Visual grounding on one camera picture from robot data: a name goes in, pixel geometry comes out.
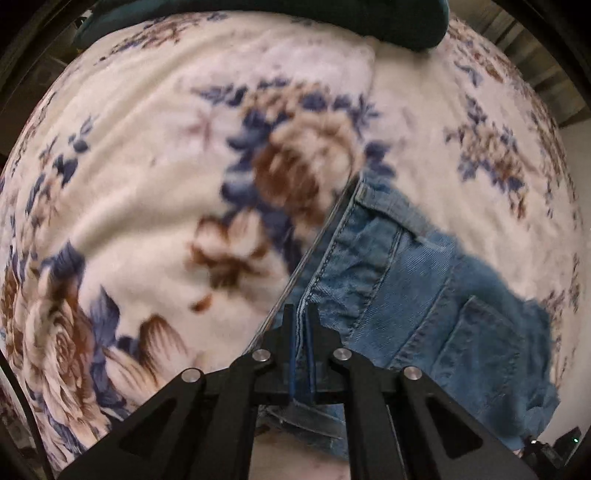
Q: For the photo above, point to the floral fleece blanket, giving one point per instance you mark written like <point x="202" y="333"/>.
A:
<point x="138" y="161"/>

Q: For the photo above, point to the blue denim pants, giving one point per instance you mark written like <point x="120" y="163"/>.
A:
<point x="415" y="295"/>

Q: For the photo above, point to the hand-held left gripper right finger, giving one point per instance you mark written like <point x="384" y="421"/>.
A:
<point x="312" y="355"/>

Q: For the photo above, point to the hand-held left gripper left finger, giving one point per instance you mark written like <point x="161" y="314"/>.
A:
<point x="292" y="355"/>

